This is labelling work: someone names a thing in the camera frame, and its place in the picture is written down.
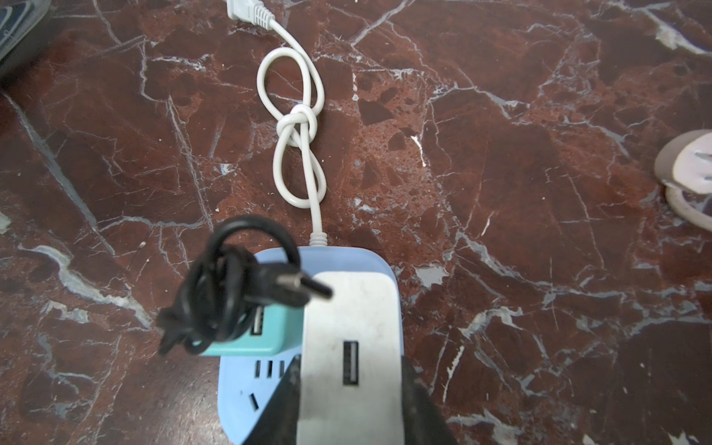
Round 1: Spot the white charger plug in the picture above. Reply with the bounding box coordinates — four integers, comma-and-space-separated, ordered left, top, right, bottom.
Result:
297, 272, 405, 444

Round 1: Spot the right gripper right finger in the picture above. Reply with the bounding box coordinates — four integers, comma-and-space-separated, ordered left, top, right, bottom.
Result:
402, 357, 457, 445

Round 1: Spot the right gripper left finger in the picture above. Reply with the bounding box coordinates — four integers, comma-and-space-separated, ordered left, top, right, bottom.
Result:
244, 354, 301, 445

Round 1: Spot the black usb cable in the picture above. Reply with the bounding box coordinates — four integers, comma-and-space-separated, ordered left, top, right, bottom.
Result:
155, 214, 335, 357

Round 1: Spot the pink power strip cord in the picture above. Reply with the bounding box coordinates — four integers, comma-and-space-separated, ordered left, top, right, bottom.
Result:
653, 129, 712, 234

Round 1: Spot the white power strip cord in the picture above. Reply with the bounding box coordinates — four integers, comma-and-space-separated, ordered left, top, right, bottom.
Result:
224, 0, 329, 248

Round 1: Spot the blue square power strip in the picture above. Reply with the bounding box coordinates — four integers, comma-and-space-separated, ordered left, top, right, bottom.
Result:
217, 247, 398, 444

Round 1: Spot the teal charger plug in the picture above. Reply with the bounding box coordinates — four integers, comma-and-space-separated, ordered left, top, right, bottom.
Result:
201, 305, 304, 357

